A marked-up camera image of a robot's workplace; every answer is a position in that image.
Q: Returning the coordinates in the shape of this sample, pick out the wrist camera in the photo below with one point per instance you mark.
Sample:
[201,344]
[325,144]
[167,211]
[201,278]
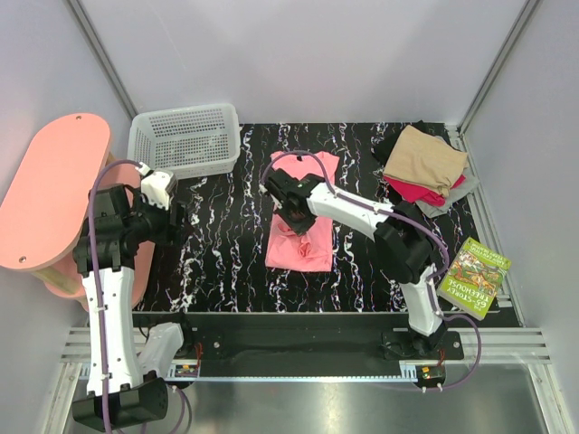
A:
[284,188]
[157,186]

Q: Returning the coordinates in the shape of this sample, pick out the tan folded t-shirt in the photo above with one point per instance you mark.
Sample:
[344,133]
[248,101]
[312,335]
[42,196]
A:
[427,161]

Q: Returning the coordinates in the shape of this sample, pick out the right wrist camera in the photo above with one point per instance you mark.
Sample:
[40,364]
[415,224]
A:
[284,188]

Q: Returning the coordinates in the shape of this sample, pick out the pink t-shirt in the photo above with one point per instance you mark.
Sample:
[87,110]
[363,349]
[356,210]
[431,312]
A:
[311,252]

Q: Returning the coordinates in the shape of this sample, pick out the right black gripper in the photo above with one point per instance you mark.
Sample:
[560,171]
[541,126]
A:
[298,228]

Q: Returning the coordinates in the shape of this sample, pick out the green treehouse book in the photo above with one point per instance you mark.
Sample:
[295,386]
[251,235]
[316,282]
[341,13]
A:
[474,278]

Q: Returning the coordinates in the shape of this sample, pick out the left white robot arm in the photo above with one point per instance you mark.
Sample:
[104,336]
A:
[126,386]

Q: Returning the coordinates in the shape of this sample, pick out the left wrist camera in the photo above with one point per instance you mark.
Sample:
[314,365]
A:
[157,186]

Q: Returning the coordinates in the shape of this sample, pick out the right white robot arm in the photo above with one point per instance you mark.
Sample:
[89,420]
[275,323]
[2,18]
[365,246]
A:
[405,248]

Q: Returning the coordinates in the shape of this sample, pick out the pink three-tier shelf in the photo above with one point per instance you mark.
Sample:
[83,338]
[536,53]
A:
[47,201]

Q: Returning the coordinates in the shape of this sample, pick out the grey folded t-shirt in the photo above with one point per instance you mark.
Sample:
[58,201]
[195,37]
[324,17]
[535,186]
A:
[457,193]

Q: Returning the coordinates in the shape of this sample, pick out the magenta folded t-shirt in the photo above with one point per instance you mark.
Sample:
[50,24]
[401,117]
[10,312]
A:
[413,193]

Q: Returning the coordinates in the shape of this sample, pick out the white plastic mesh basket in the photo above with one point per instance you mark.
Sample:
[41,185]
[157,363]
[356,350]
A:
[190,142]

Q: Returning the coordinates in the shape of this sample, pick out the black folded t-shirt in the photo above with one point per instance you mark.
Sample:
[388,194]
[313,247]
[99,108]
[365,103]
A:
[382,150]

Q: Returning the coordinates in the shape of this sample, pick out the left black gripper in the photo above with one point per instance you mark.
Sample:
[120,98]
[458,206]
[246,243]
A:
[171,232]

